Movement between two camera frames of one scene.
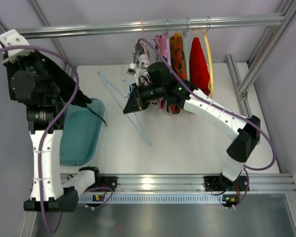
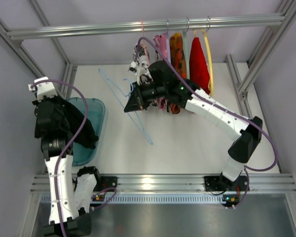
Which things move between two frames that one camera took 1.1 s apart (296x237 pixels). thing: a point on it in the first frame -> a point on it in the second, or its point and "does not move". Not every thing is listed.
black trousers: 40,78 -> 57,115
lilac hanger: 168,45 does not move
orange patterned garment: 178,61 does not move
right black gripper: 138,98 does not move
